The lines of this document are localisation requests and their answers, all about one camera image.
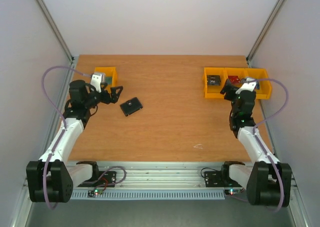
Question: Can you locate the aluminium rail frame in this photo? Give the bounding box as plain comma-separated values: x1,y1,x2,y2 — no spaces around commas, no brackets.
23,160,298,191

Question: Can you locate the yellow bin with blue card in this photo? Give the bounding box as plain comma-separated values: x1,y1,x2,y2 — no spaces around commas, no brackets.
246,68,272,100

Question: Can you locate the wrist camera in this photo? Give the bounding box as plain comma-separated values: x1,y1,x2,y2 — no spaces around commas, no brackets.
235,77,258,95
90,72,106,93

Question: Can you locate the yellow bin with black card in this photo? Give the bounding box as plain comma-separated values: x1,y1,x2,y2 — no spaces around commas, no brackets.
203,67,227,99

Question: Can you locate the grey slotted cable duct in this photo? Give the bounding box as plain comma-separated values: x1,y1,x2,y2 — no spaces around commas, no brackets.
71,189,225,201

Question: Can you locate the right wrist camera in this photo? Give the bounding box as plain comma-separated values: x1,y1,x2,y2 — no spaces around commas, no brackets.
235,77,258,95

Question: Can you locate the black leather card holder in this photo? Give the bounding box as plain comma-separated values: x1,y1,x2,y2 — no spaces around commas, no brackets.
120,97,143,117

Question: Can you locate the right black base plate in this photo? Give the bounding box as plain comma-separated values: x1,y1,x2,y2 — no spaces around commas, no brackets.
202,171,242,189

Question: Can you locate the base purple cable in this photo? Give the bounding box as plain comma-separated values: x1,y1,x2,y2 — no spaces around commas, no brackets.
228,194,249,203
95,165,127,189

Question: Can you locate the black card in bin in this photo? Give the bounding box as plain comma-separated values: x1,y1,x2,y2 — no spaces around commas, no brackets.
206,75,221,86

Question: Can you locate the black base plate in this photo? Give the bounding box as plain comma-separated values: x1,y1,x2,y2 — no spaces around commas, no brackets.
202,171,242,189
78,171,117,188

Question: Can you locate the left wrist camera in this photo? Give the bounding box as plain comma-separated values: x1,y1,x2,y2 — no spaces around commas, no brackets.
90,72,106,93

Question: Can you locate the left yellow bin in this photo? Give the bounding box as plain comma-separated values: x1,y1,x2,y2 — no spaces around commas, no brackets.
94,66,118,87

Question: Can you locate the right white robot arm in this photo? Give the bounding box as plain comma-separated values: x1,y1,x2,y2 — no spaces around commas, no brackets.
220,77,292,213

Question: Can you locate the yellow bin with red card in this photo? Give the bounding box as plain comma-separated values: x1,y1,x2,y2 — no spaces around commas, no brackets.
225,67,248,87

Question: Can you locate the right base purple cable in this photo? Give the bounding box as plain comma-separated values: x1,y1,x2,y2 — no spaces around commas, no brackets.
228,194,249,203

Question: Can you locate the blue card in bin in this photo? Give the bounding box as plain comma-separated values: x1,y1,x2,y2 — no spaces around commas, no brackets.
255,81,260,90

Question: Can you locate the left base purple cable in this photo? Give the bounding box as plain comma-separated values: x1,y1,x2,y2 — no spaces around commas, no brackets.
95,165,127,189

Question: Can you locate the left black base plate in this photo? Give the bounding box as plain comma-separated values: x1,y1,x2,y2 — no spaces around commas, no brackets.
78,171,117,188

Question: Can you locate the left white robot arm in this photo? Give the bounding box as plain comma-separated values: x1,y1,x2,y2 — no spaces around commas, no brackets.
26,80,123,206

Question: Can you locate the green card in bin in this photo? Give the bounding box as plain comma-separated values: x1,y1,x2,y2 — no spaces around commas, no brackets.
104,76,113,85

